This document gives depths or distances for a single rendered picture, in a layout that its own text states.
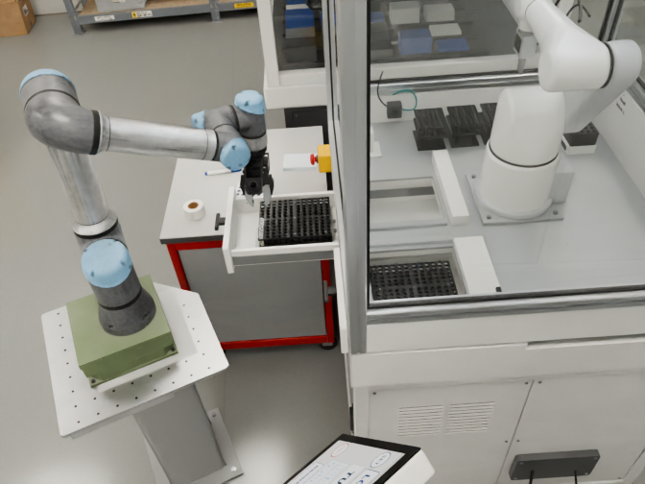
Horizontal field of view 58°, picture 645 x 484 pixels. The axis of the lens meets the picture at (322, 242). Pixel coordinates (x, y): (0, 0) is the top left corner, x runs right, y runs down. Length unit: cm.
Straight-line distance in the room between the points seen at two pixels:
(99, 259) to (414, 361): 81
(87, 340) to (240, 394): 96
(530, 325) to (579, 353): 19
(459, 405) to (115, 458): 138
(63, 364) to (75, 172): 57
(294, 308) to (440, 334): 102
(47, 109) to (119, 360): 69
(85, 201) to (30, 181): 240
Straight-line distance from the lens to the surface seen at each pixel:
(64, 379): 178
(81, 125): 132
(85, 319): 175
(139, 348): 165
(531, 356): 153
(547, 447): 201
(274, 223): 180
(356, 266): 118
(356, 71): 91
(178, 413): 196
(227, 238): 173
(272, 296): 225
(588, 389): 175
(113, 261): 154
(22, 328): 307
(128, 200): 353
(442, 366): 149
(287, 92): 247
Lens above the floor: 210
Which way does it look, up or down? 44 degrees down
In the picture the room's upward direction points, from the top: 4 degrees counter-clockwise
